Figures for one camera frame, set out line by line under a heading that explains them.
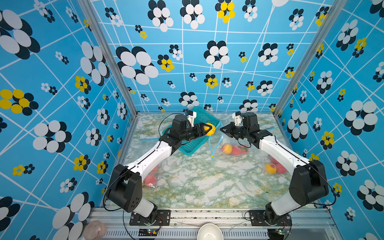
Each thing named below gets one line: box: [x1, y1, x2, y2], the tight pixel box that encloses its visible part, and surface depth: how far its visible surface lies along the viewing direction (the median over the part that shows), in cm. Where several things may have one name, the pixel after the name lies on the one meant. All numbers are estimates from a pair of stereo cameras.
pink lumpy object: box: [83, 220, 107, 240], surface depth 69 cm
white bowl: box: [197, 223, 224, 240], surface depth 69 cm
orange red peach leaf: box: [222, 143, 233, 155], surface depth 91 cm
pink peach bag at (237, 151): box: [232, 145, 245, 156], surface depth 93 cm
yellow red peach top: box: [204, 123, 216, 136], surface depth 77 cm
